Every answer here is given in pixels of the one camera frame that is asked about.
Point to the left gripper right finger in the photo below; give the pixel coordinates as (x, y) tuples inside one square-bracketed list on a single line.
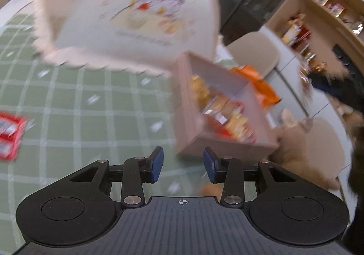
[(228, 171)]

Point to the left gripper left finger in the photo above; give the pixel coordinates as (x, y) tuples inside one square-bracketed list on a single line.
[(136, 172)]

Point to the red white snack packet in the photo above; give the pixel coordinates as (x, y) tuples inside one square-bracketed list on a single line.
[(12, 129)]

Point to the yellow pastry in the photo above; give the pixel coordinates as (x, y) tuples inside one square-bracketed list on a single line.
[(201, 92)]

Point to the red candy packet in box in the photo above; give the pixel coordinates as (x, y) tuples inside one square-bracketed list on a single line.
[(224, 116)]

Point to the pink open box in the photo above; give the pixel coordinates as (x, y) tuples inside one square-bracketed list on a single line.
[(190, 131)]

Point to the brown plush toy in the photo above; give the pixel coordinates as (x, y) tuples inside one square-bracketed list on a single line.
[(310, 149)]

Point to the orange snack bag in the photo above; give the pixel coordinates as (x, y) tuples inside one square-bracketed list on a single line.
[(265, 94)]

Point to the wooden shelf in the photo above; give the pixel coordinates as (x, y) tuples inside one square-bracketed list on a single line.
[(331, 23)]

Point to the green checked tablecloth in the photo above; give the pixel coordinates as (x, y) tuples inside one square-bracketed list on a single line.
[(76, 116)]

